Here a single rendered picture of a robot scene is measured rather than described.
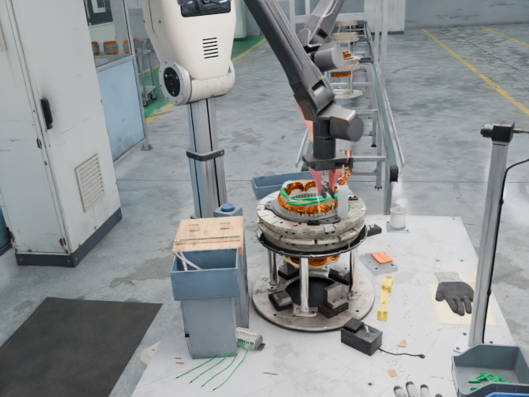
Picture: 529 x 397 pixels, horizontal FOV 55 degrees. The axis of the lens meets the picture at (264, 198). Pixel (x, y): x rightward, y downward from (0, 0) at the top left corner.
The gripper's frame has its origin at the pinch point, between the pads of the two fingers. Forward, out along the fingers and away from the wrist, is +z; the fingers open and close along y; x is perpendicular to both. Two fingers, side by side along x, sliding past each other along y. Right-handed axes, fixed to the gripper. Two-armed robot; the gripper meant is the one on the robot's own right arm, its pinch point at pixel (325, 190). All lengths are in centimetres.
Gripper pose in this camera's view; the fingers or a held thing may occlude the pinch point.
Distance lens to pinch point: 131.3
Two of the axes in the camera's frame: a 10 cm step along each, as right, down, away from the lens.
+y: 9.8, -1.1, 1.4
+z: 0.5, 9.3, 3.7
